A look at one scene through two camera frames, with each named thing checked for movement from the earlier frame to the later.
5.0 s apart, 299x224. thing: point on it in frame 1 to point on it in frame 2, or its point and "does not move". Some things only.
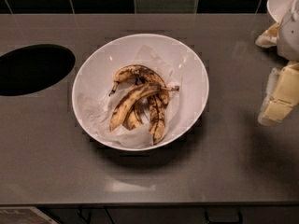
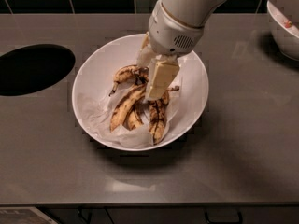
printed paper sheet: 23,215 does not move
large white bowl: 139,92 does not move
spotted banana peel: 147,89 does not move
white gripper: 290,36 to 169,35
